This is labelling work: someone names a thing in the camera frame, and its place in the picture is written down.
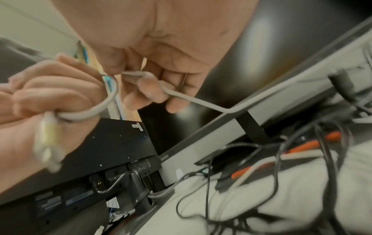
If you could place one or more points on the person's right hand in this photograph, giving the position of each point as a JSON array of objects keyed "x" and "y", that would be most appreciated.
[{"x": 162, "y": 34}]

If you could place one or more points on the black red-striped monitor stand base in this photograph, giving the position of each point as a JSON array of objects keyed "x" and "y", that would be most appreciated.
[{"x": 226, "y": 160}]

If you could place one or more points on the black computer monitor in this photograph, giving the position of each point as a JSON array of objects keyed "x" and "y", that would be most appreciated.
[{"x": 261, "y": 45}]

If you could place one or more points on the person's left hand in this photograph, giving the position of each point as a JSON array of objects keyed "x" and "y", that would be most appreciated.
[{"x": 43, "y": 91}]

